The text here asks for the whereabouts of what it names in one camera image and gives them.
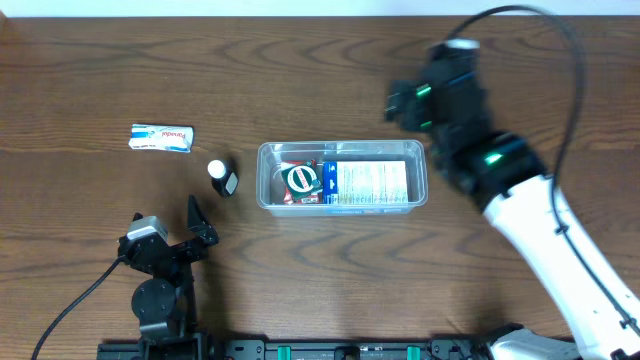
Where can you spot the clear plastic container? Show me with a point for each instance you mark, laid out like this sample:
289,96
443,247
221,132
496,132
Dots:
289,179

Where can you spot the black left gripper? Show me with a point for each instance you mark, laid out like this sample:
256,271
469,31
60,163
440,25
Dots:
176,248

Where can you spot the green square box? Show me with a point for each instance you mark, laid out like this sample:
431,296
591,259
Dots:
301,180

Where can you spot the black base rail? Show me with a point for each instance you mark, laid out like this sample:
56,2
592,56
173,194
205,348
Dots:
442,349

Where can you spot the dark bottle white cap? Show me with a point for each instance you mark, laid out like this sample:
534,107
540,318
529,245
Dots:
223,177

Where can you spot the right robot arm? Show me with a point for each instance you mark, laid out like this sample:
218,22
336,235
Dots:
513,189

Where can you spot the red Panadol box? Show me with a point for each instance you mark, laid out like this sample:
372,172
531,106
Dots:
287,192

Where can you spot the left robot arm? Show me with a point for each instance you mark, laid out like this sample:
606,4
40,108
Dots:
165,304

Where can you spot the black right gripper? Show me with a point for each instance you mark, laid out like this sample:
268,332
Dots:
407,107

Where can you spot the white Panadol box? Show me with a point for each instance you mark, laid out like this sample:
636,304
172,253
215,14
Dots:
161,137

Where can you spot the blue fever patch box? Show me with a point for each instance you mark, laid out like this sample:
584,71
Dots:
365,182

